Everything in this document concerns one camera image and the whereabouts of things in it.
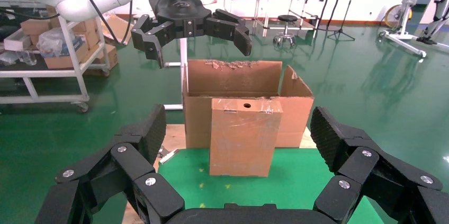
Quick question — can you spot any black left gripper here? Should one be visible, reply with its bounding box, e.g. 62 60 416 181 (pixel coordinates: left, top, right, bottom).
130 0 253 69

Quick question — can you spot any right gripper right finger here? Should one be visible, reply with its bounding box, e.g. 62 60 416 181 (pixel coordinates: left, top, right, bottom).
310 106 449 224

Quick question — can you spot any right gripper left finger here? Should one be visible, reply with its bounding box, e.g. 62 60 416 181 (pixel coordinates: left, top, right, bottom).
35 104 185 224

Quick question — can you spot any large open cardboard carton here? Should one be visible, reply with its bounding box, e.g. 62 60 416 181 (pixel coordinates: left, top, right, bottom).
182 59 315 149

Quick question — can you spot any flat cardboard sheet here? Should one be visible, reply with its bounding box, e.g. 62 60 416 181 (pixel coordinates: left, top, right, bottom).
102 13 134 46

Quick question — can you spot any brown cardboard box under cart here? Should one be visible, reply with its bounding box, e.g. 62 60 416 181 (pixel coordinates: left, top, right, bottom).
84 44 119 77

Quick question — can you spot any tall brown cardboard box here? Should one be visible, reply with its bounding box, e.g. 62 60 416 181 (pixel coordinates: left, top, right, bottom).
71 18 101 49

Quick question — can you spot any wide brown cardboard box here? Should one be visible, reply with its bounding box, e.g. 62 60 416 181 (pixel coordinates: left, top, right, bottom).
43 43 89 70

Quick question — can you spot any small brown cardboard box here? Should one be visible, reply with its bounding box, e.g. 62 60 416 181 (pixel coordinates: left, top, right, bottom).
20 19 51 36

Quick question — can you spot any white flat box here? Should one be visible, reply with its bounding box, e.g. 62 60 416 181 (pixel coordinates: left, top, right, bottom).
3 29 32 52

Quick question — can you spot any green cloth mat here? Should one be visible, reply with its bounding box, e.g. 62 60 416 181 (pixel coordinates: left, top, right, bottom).
158 148 385 224

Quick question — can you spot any black round swivel stool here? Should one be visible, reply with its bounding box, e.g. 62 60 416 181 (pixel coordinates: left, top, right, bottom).
273 14 299 48

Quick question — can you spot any white wheeled shelf cart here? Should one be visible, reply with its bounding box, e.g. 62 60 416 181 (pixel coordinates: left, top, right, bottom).
0 15 111 114

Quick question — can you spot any clear plastic bag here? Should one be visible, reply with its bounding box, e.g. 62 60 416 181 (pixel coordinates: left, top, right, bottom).
37 28 83 58

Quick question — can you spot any black tripod microphone stand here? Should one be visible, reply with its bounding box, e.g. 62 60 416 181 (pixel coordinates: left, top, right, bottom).
328 0 364 42

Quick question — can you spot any black disc base curved stand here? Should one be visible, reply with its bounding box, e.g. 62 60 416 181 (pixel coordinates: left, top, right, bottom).
316 0 343 33

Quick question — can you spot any clear plastic bottle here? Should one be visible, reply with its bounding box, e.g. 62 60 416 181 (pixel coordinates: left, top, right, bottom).
15 50 38 66

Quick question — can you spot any yellow wheel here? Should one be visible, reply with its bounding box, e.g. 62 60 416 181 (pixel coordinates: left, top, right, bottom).
384 4 413 29

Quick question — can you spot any grey white equipment stand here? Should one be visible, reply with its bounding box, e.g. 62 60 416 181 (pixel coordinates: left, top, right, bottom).
415 0 449 53

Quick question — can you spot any white machine stand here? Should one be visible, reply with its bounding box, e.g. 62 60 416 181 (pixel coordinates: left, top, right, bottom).
378 0 434 58

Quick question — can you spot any white pipe frame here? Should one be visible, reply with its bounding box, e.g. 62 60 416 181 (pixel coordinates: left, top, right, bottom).
163 38 188 111

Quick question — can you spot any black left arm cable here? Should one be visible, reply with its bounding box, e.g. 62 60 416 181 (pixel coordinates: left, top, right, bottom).
0 0 134 46

